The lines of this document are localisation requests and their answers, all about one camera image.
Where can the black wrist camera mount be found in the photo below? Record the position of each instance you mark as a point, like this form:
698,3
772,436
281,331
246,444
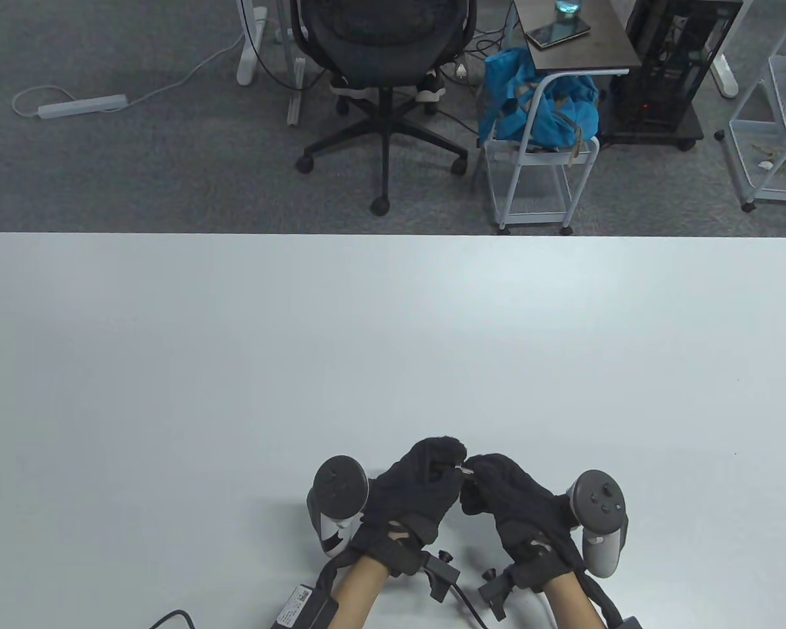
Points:
498,593
442,576

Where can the clear glass with blue tint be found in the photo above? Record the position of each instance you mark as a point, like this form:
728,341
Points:
568,8

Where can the black computer tower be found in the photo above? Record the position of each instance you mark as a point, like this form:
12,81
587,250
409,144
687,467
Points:
674,59

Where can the thin white desk leg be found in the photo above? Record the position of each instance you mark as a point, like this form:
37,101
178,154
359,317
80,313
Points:
296,92

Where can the black box with white label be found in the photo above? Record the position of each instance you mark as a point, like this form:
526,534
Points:
295,606

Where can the white side table dark top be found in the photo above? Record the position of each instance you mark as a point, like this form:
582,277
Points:
589,49

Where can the black wheeled stand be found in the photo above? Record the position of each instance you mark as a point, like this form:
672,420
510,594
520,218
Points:
668,131

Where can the black smartphone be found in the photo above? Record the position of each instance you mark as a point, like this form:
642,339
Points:
557,33

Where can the black mesh office chair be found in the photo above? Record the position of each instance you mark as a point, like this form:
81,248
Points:
383,39

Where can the blue fabric bag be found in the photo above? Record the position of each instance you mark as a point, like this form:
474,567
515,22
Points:
563,111

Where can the person's left hand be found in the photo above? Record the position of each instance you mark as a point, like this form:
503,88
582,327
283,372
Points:
419,491

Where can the white power strip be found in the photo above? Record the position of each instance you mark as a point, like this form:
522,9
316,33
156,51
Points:
82,107

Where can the person's left forearm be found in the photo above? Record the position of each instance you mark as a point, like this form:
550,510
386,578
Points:
360,590

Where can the person's right hand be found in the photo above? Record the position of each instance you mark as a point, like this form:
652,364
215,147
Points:
524,517

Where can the person's right forearm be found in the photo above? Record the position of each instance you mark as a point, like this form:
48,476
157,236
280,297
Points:
570,606

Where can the plain black box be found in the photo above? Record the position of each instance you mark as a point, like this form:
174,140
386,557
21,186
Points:
631,622

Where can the black round-top controller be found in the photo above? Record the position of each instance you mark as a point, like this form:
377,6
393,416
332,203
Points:
599,504
336,483

